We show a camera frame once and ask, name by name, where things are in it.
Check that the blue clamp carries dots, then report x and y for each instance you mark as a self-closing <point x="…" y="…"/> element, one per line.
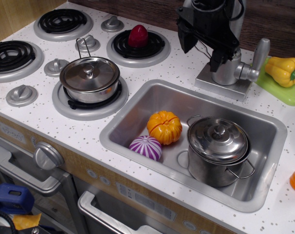
<point x="15" y="199"/>

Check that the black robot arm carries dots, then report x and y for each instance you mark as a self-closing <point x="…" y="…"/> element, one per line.
<point x="208" y="21"/>

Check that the back right burner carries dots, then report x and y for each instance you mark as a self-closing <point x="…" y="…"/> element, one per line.
<point x="156" y="51"/>

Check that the grey stove knob left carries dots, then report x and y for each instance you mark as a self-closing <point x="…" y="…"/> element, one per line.
<point x="54" y="67"/>

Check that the silver toy faucet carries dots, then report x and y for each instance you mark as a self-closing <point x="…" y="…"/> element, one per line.
<point x="234" y="78"/>

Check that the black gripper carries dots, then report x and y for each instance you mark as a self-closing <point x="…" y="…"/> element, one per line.
<point x="209" y="22"/>

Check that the grey stove knob front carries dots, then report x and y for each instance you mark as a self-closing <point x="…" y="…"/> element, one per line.
<point x="21" y="96"/>

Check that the grey stove knob top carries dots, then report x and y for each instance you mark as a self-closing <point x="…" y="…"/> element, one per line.
<point x="111" y="25"/>

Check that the red toy egg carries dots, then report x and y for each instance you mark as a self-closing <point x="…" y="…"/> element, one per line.
<point x="138" y="37"/>

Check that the right oven door handle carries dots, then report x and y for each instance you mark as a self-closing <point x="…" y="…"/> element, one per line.
<point x="108" y="222"/>

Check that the large grey oven dial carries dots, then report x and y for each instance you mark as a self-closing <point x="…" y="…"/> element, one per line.
<point x="47" y="157"/>

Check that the purple white toy onion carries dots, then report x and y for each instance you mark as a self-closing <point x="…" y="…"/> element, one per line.
<point x="147" y="146"/>

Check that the yellow toy bell pepper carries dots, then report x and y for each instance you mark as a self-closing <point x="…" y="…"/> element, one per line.
<point x="282" y="70"/>

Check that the grey stove knob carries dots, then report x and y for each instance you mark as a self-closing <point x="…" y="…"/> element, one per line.
<point x="54" y="67"/>
<point x="21" y="96"/>
<point x="111" y="25"/>
<point x="87" y="44"/>

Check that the small steel saucepan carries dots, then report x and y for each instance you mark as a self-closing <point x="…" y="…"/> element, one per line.
<point x="93" y="97"/>

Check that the grey stove knob middle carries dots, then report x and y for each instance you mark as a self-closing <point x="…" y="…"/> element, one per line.
<point x="87" y="44"/>

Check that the orange toy pumpkin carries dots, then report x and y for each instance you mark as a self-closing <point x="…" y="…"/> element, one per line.
<point x="165" y="127"/>

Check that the saucepan steel lid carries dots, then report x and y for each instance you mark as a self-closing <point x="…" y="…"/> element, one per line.
<point x="92" y="74"/>

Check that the green cutting board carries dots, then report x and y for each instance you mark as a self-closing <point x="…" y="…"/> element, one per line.
<point x="266" y="82"/>

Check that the wire utensil handle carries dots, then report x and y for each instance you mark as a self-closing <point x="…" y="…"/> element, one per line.
<point x="202" y="48"/>

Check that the oven door handle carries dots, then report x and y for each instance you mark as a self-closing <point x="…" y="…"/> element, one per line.
<point x="108" y="222"/>
<point x="17" y="164"/>

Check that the back left burner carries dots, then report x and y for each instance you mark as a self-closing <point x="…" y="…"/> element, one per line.
<point x="63" y="25"/>

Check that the yellow tape piece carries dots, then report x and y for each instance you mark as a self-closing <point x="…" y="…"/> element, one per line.
<point x="26" y="221"/>

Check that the front burner under saucepan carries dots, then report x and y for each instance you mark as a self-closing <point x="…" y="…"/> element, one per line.
<point x="60" y="102"/>

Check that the tall pot steel lid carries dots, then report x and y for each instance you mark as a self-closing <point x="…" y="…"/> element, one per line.
<point x="217" y="139"/>

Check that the left oven door handle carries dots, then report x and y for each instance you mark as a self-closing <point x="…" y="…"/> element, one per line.
<point x="17" y="164"/>

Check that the silver sink basin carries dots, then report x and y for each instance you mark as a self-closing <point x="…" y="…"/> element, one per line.
<point x="266" y="134"/>

